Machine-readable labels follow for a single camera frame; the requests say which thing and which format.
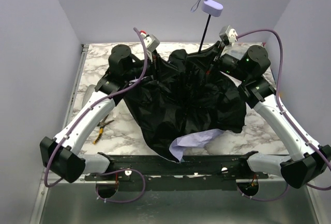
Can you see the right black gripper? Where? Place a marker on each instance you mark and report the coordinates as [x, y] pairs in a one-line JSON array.
[[215, 57]]

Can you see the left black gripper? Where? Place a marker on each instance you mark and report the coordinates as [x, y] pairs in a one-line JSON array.
[[154, 62]]

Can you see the purple folding umbrella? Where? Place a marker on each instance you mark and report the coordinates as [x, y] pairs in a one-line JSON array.
[[187, 104]]

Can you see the cream umbrella case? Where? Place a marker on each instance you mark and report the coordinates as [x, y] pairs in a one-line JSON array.
[[88, 93]]

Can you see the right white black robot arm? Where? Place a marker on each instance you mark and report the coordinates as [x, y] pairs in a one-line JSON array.
[[307, 159]]

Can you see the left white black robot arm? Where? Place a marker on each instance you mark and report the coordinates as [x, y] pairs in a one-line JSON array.
[[60, 154]]

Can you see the clear plastic organizer box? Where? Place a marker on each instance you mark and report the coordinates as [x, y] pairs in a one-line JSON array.
[[237, 51]]

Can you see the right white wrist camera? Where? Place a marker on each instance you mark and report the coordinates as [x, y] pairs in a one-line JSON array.
[[228, 36]]

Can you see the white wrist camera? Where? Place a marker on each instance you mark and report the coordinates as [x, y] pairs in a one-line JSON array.
[[150, 41], [228, 36]]

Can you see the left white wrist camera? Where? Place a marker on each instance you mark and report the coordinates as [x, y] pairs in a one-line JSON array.
[[150, 41]]

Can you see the yellow handled pliers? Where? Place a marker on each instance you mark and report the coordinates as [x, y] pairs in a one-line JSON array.
[[101, 126]]

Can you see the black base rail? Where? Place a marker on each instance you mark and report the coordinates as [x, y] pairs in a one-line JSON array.
[[196, 172]]

